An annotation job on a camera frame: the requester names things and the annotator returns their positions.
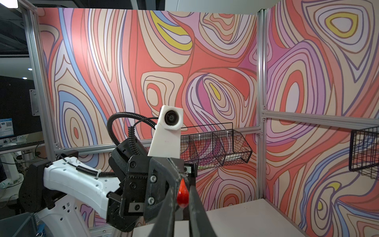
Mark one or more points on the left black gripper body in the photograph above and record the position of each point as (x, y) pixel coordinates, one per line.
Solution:
(126, 204)

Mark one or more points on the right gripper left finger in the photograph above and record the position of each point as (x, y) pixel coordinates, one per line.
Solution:
(165, 223)

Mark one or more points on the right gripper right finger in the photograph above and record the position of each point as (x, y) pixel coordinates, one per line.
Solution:
(199, 224)

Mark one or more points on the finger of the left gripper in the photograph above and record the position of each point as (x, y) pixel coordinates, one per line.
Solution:
(164, 173)

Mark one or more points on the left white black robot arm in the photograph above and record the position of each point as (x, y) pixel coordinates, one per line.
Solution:
(50, 188)

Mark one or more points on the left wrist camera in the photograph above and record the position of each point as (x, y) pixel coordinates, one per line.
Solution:
(167, 137)

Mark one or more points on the black wire basket left wall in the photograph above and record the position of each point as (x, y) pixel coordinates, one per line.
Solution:
(214, 145)

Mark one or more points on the black wire basket wall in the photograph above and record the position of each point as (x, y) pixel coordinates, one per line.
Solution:
(214, 145)
(364, 152)

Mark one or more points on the black wire basket back wall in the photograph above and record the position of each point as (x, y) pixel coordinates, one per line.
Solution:
(364, 152)

